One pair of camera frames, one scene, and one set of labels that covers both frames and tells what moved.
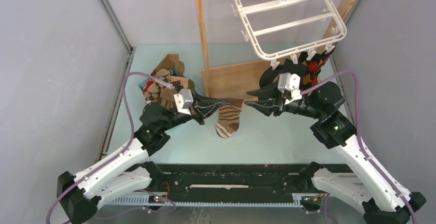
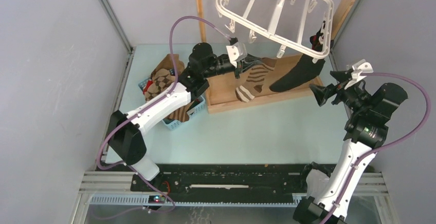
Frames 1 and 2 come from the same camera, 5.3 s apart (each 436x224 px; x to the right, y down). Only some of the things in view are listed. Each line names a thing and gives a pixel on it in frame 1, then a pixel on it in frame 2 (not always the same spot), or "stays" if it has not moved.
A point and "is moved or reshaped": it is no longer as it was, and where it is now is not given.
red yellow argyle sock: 314,62 → 315,41
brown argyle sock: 158,93 stays
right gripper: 276,105 → 322,93
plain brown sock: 171,60 stays
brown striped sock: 229,114 → 254,82
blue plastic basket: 173,71 stays
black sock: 270,76 → 306,69
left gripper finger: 205,100 → 251,60
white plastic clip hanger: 282,27 is moved or reshaped
